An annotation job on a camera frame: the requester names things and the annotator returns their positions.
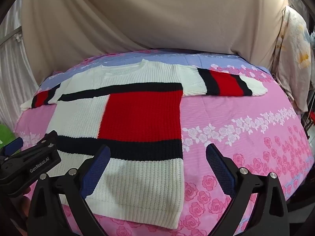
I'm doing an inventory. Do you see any beige hanging cloth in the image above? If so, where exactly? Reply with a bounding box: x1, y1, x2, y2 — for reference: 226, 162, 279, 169
21, 0, 289, 63

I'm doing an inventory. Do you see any green plush cushion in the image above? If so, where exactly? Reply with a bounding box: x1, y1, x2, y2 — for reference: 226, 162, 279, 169
0, 124, 16, 150

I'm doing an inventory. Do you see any white curtain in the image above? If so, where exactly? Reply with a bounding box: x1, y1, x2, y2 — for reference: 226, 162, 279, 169
0, 0, 40, 128

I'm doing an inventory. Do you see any white red black knit sweater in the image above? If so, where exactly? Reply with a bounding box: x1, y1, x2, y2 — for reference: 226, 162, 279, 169
20, 58, 268, 230

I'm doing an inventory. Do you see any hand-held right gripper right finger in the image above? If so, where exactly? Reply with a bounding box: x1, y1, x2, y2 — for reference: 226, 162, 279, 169
205, 143, 289, 236

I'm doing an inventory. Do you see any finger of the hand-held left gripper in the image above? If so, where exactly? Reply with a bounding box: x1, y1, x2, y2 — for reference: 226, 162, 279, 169
31, 130, 59, 151
0, 137, 24, 156

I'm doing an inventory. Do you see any floral pillow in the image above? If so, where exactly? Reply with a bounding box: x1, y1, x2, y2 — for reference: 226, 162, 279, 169
277, 5, 313, 112

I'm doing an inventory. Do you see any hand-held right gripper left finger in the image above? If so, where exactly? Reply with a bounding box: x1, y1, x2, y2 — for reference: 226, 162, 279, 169
26, 145, 111, 236

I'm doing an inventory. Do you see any pink floral bed sheet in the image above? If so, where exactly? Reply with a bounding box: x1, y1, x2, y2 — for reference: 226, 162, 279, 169
13, 48, 314, 236

